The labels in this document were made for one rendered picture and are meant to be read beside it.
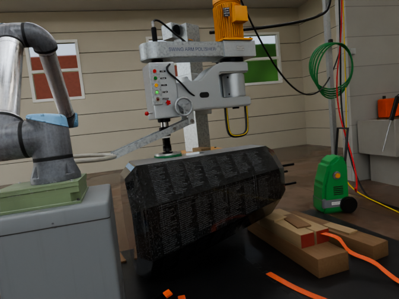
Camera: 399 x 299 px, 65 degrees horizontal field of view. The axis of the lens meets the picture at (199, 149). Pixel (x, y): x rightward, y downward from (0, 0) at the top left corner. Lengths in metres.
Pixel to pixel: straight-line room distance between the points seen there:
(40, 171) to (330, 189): 2.82
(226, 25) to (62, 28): 6.43
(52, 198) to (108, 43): 7.52
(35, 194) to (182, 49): 1.64
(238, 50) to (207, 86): 0.40
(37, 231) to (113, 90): 7.31
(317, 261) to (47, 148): 1.73
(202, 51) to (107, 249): 1.77
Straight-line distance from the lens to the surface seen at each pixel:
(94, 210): 1.22
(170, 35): 3.30
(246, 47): 2.77
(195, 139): 3.19
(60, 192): 1.27
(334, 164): 3.48
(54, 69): 1.88
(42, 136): 1.34
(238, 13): 2.76
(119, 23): 8.77
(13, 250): 1.31
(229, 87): 2.71
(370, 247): 2.57
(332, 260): 2.34
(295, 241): 2.43
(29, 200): 1.30
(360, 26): 5.12
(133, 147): 2.39
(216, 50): 2.65
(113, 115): 8.39
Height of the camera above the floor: 1.12
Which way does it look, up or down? 6 degrees down
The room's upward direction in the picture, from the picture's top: 6 degrees counter-clockwise
